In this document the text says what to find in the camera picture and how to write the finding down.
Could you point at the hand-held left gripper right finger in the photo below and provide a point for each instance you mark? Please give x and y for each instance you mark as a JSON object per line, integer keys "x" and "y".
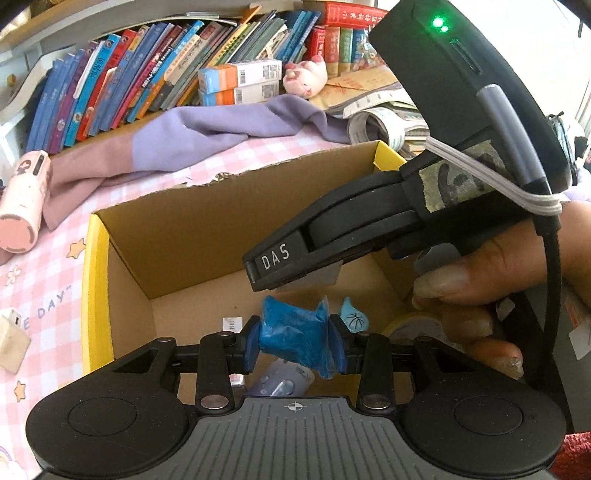
{"x": 336, "y": 350}

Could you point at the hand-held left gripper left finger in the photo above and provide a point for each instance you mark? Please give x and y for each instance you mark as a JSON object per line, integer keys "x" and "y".
{"x": 249, "y": 350}

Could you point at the small white staple box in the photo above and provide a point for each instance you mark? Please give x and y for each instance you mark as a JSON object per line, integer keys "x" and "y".
{"x": 233, "y": 324}

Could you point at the blue plastic packet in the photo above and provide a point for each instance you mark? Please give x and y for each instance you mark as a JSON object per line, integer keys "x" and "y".
{"x": 291, "y": 332}

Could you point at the yellow tape roll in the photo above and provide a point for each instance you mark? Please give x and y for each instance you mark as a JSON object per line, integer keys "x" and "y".
{"x": 406, "y": 321}

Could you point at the yellow cardboard box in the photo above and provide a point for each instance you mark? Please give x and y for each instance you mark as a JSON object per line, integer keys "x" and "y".
{"x": 184, "y": 240}

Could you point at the person's right hand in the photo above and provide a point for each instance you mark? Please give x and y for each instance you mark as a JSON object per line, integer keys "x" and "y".
{"x": 508, "y": 267}

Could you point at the stack of newspapers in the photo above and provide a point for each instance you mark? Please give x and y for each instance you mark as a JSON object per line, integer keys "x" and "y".
{"x": 392, "y": 104}

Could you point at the colourful illustrated book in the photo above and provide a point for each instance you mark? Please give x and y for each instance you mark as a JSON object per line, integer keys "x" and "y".
{"x": 364, "y": 48}

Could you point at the brown paper envelope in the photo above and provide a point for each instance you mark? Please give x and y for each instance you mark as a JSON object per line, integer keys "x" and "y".
{"x": 351, "y": 85}

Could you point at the red boxed book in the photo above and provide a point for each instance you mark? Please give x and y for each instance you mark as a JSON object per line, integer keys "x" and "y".
{"x": 353, "y": 14}

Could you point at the dark backpack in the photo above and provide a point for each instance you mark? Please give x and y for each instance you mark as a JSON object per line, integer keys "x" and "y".
{"x": 565, "y": 138}

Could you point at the red thick book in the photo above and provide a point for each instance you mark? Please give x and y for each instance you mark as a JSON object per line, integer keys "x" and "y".
{"x": 316, "y": 50}

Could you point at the pink pig plush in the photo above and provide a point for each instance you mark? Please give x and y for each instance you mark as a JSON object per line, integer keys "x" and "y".
{"x": 304, "y": 77}

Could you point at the orange and white carton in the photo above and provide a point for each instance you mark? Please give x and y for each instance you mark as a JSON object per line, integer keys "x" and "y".
{"x": 240, "y": 95}
{"x": 240, "y": 74}

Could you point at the purple and pink cloth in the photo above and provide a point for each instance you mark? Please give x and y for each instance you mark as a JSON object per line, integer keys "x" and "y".
{"x": 207, "y": 124}

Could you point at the red cloth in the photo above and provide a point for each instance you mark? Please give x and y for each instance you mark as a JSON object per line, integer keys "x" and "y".
{"x": 575, "y": 457}

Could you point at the pink cylindrical pencil case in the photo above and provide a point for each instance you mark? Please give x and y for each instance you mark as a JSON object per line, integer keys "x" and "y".
{"x": 23, "y": 203}

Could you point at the row of colourful books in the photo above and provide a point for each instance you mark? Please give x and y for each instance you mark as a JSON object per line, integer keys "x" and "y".
{"x": 115, "y": 83}

